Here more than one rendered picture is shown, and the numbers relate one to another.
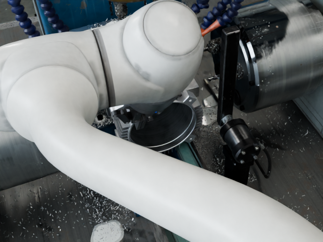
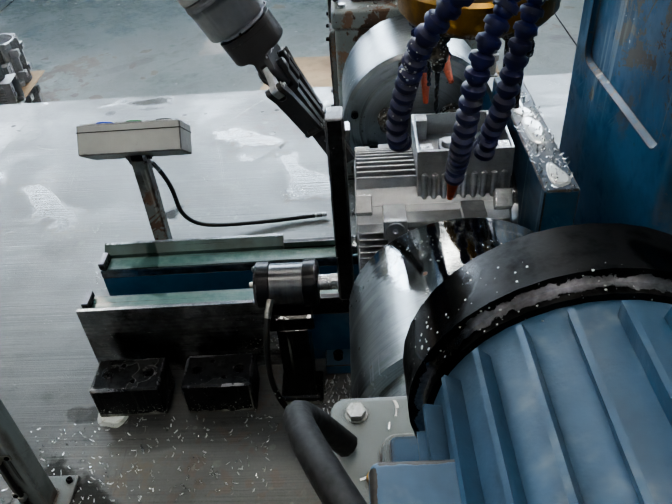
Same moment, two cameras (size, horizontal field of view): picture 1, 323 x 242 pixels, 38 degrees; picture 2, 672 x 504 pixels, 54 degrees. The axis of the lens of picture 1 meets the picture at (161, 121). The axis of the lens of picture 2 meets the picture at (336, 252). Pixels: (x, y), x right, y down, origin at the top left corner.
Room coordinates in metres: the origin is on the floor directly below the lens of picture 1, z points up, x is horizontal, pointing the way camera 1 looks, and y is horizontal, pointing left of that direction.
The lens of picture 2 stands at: (0.90, -0.73, 1.57)
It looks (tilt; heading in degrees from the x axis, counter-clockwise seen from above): 39 degrees down; 110
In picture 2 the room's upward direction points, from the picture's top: 5 degrees counter-clockwise
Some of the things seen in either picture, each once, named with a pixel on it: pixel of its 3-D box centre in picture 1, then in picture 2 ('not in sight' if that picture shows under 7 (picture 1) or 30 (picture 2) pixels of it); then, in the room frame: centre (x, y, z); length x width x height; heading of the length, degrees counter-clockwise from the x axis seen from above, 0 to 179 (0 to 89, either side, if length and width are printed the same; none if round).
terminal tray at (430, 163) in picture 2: not in sight; (459, 154); (0.81, 0.04, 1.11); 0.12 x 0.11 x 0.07; 16
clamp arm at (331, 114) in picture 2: (227, 80); (339, 211); (0.70, -0.14, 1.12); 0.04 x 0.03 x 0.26; 17
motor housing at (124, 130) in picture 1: (149, 98); (427, 212); (0.77, 0.02, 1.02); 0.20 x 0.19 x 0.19; 16
